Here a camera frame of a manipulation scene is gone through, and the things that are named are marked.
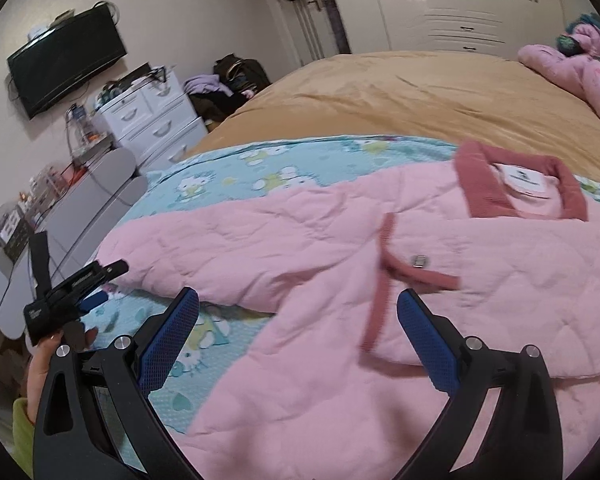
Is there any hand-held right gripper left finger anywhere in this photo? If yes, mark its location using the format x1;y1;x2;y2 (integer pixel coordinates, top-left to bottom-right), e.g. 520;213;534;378
32;287;203;480

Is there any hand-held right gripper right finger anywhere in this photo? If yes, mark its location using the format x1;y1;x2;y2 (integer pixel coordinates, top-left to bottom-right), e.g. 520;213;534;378
396;287;563;480

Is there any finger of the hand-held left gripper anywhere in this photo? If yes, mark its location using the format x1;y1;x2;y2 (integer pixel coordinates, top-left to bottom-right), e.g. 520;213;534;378
77;290;109;314
97;260;129;282

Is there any pink quilted jacket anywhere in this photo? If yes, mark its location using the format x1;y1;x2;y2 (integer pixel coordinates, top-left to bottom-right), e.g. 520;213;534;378
97;141;600;480

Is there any purple clothes pile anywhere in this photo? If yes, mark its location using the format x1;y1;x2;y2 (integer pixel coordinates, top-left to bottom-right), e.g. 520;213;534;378
185;74;237;100

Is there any person's left hand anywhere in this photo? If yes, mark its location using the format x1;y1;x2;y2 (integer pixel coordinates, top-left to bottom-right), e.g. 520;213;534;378
25;326;99;423

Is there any white rounded desk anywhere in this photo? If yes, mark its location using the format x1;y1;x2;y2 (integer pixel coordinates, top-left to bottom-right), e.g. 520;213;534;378
0;147;149;341

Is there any white drawer chest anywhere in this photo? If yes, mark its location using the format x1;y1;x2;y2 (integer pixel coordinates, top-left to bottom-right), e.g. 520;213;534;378
97;62;208;171

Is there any blue cartoon printed blanket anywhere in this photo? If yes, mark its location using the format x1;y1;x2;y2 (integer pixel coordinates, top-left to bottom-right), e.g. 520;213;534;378
87;135;600;436

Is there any dark backpack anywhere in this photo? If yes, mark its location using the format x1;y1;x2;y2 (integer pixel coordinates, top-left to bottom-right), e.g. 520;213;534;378
212;54;272;97

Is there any bed with tan sheet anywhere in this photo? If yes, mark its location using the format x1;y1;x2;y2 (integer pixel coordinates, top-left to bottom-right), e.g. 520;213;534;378
185;50;600;191

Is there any pink floral duvet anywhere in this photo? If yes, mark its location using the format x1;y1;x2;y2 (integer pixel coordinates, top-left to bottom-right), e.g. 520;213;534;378
517;12;600;136

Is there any white room door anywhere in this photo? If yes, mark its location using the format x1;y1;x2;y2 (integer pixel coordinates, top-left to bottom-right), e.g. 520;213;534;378
275;0;352;68

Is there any white glossy wardrobe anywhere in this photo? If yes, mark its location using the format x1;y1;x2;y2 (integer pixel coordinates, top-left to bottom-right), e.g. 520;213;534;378
325;0;581;56

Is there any black wall television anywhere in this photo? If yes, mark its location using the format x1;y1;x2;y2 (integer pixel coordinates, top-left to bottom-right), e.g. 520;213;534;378
6;7;127;121

